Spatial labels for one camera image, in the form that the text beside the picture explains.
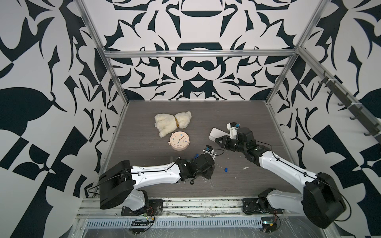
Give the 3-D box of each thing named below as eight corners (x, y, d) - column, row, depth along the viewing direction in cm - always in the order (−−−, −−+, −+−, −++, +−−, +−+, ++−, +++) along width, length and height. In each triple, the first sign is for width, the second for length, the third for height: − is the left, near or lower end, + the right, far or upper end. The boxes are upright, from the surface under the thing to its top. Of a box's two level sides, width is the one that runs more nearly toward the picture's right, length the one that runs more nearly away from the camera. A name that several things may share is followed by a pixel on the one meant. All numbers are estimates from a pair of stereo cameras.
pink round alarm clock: (168, 150, 95) (167, 148, 93) (170, 133, 103) (169, 131, 101) (189, 150, 95) (189, 148, 93) (189, 133, 103) (189, 131, 101)
